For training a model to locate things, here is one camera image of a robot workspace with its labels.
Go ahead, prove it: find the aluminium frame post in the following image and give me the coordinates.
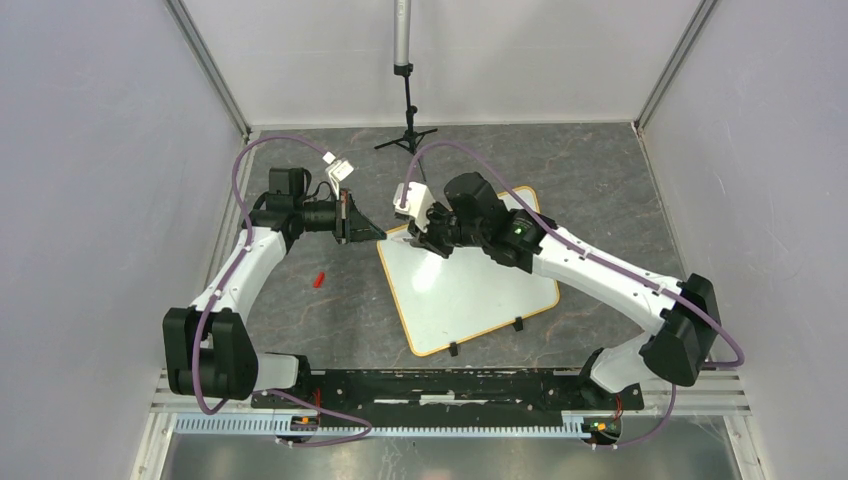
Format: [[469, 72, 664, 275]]
[[633, 0, 720, 136], [163, 0, 252, 141]]

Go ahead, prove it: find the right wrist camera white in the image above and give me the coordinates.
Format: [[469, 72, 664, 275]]
[[393, 182, 436, 232]]

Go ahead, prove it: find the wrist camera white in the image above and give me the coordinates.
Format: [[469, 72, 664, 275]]
[[322, 151, 354, 199], [393, 182, 436, 232]]

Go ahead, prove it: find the right aluminium frame post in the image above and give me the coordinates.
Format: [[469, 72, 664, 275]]
[[633, 0, 720, 136]]

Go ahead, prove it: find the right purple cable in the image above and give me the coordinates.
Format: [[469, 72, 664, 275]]
[[400, 140, 746, 450]]

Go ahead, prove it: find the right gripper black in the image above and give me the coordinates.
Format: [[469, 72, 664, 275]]
[[407, 199, 486, 260]]

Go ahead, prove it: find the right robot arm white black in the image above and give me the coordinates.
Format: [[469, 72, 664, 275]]
[[393, 172, 720, 408]]

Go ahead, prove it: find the left aluminium frame post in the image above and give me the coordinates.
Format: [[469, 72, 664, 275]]
[[163, 0, 252, 141]]

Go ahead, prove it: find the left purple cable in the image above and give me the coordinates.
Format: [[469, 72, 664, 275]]
[[190, 134, 376, 450]]

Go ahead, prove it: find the red marker cap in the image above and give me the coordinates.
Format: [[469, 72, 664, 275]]
[[313, 272, 326, 288]]

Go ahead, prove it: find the white cable duct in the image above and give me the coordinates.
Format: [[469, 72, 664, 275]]
[[170, 410, 598, 439]]

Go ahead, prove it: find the whiteboard with yellow edge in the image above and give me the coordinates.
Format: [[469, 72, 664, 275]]
[[377, 225, 560, 357]]

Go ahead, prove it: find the black tripod stand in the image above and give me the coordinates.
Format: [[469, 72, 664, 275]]
[[374, 0, 438, 155]]

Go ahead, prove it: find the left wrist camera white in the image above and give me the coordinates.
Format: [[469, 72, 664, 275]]
[[322, 151, 354, 199]]

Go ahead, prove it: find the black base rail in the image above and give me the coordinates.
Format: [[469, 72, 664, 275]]
[[287, 368, 645, 428]]

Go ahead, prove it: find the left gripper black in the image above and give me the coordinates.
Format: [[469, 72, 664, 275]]
[[294, 188, 386, 245]]

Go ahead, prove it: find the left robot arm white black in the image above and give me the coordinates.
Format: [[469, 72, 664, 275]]
[[162, 160, 386, 408]]

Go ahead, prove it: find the purple cable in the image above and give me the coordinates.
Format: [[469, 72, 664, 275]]
[[400, 140, 746, 450], [190, 134, 376, 450]]

